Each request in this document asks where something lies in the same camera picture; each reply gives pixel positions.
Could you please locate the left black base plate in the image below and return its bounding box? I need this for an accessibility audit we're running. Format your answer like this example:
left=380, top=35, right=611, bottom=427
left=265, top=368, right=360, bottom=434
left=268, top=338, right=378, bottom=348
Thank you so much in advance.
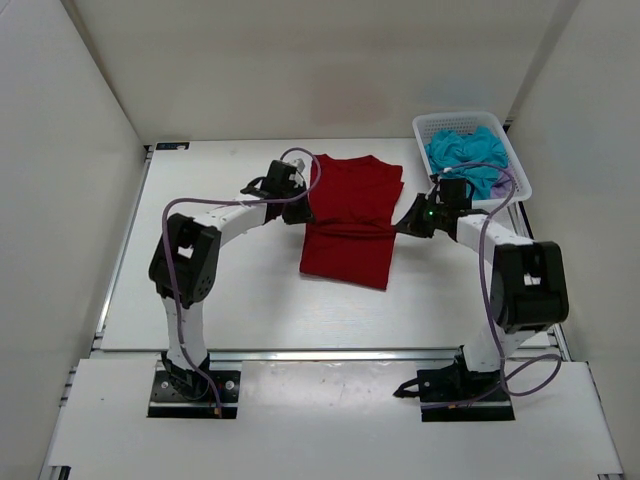
left=147, top=362, right=241, bottom=420

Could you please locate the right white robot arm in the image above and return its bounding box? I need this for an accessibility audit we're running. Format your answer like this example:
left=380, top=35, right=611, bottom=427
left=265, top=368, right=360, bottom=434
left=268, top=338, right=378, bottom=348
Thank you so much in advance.
left=394, top=175, right=569, bottom=400

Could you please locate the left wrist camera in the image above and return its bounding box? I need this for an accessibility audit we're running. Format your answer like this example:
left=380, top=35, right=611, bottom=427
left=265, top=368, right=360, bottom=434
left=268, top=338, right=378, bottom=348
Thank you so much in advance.
left=288, top=158, right=305, bottom=174

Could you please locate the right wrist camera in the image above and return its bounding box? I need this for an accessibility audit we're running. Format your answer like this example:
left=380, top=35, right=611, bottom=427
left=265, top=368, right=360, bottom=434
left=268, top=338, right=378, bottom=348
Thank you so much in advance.
left=427, top=174, right=442, bottom=197

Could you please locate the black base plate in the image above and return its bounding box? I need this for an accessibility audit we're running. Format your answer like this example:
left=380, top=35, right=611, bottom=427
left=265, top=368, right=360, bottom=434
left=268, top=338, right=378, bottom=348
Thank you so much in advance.
left=393, top=364, right=515, bottom=423
left=147, top=362, right=241, bottom=420

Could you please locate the white plastic basket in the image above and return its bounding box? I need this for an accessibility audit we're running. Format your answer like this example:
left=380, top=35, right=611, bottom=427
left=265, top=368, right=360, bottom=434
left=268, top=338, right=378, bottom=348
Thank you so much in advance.
left=412, top=111, right=532, bottom=209

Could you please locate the teal t-shirt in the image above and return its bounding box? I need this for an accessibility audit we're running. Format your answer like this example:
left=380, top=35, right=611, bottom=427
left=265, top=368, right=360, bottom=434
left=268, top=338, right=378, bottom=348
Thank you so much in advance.
left=424, top=126, right=509, bottom=201

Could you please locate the red t-shirt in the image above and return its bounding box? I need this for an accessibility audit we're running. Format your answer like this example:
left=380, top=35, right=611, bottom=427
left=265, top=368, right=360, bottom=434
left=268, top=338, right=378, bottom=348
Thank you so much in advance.
left=299, top=154, right=404, bottom=291

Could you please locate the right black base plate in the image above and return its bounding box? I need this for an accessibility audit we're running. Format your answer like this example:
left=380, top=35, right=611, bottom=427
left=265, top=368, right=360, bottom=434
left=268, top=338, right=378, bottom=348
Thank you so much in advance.
left=393, top=364, right=515, bottom=423

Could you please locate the lavender t-shirt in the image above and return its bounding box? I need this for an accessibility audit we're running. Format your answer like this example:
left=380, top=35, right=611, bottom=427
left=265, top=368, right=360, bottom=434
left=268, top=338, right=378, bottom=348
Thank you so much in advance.
left=490, top=168, right=517, bottom=200

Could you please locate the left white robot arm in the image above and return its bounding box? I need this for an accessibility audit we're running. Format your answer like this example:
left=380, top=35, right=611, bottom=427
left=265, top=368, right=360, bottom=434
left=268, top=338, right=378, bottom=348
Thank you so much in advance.
left=148, top=158, right=318, bottom=401

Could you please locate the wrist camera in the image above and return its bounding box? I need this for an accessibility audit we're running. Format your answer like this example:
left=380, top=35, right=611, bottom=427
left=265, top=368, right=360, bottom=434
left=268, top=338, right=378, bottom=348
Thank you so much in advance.
left=288, top=158, right=305, bottom=174
left=427, top=174, right=442, bottom=197

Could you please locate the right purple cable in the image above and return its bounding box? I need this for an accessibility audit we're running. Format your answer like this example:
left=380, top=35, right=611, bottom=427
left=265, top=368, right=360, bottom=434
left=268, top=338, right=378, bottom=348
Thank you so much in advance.
left=442, top=162, right=564, bottom=397

